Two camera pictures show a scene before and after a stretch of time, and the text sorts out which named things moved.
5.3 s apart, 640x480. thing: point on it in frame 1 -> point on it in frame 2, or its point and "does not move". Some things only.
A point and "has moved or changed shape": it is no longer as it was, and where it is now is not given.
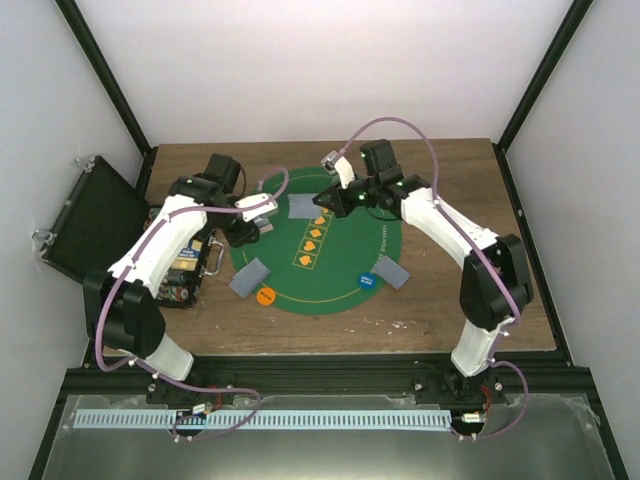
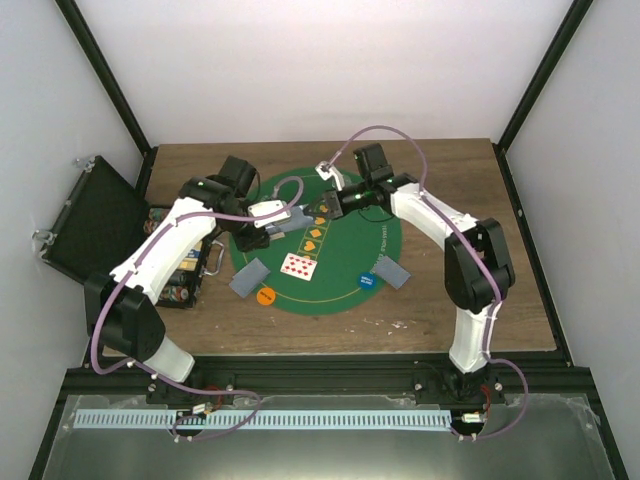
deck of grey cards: [263, 224] has moved or changed shape
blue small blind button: [367, 281] does not move
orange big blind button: [265, 296] does not move
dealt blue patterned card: [249, 277] does not move
